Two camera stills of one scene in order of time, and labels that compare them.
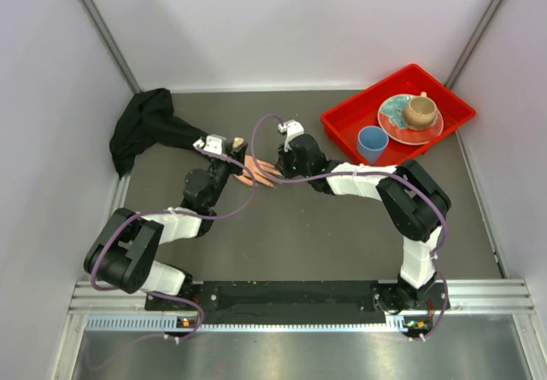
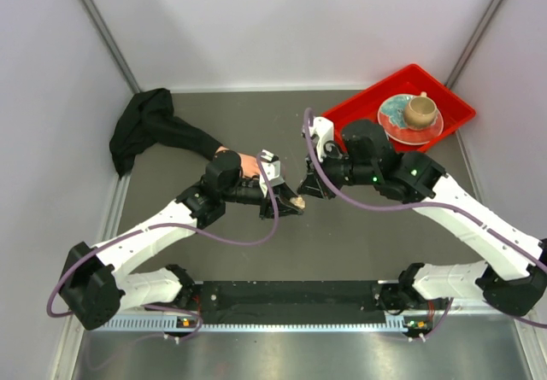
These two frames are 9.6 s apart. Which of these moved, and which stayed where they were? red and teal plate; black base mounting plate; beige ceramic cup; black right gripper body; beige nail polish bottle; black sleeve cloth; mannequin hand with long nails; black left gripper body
Moved: black right gripper body; beige nail polish bottle; black left gripper body
Stayed: black sleeve cloth; red and teal plate; mannequin hand with long nails; beige ceramic cup; black base mounting plate
